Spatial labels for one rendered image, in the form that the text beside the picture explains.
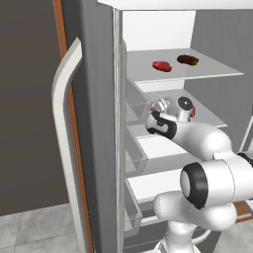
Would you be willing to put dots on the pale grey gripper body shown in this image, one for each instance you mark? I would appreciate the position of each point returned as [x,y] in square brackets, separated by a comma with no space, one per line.
[162,104]

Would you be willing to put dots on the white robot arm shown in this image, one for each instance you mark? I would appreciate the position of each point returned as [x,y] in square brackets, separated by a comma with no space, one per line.
[210,171]

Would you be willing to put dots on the clear door bin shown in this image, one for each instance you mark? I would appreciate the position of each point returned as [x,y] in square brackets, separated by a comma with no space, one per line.
[133,154]
[135,105]
[131,214]

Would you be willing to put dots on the white fridge shelf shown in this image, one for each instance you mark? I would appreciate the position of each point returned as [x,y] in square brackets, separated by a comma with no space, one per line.
[154,186]
[158,146]

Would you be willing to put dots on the glass fridge shelf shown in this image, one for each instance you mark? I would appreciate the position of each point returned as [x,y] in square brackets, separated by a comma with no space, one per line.
[204,67]
[207,115]

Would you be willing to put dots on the grey fridge door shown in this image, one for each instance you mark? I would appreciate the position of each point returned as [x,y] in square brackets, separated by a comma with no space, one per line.
[99,131]

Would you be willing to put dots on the grey fridge body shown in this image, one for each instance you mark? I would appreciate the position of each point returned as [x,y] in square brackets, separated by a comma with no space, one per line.
[217,36]

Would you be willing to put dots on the red round item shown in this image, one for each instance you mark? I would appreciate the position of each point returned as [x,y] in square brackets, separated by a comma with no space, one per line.
[192,112]

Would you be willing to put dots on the red meat piece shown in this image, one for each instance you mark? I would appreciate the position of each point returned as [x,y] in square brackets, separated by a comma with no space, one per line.
[162,66]

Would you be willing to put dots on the dark brown food piece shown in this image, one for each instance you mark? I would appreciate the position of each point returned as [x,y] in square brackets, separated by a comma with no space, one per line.
[187,60]

